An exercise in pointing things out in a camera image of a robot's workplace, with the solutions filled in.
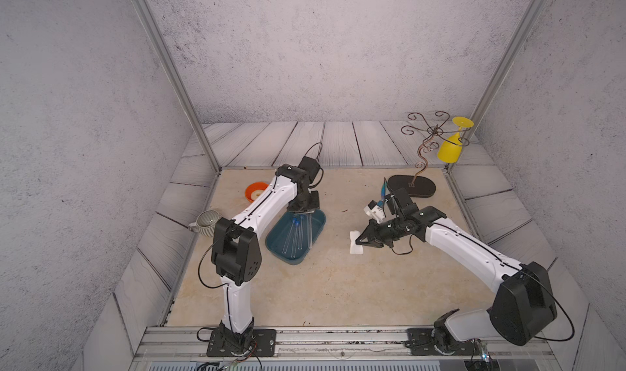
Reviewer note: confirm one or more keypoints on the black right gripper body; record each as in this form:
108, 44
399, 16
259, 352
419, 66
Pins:
390, 231

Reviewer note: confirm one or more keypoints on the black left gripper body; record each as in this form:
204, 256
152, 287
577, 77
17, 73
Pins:
309, 203

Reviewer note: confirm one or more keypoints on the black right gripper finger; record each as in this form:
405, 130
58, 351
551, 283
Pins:
368, 235
375, 244

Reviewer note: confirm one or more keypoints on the white wiping cloth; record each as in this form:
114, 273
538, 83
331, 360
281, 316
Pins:
355, 249

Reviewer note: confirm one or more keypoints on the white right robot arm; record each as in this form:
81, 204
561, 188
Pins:
523, 306

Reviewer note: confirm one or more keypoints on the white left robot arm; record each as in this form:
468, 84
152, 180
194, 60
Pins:
236, 252

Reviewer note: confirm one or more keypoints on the teal plastic tub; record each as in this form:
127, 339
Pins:
276, 238

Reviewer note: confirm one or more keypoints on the orange plastic bowl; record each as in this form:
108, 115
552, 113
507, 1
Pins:
255, 186

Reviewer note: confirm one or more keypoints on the black metal scroll stand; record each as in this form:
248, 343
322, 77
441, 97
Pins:
417, 185

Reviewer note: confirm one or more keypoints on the yellow plastic goblet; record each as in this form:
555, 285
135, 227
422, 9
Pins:
451, 148

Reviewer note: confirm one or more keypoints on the grey striped ceramic mug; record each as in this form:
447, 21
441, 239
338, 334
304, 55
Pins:
205, 223

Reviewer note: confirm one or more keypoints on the cream ring donut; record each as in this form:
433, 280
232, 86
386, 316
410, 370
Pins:
256, 194

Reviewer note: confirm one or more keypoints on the aluminium front rail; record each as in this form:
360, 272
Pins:
352, 343

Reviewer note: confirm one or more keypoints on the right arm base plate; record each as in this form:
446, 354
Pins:
422, 342

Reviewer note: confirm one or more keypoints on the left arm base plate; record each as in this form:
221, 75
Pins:
224, 343

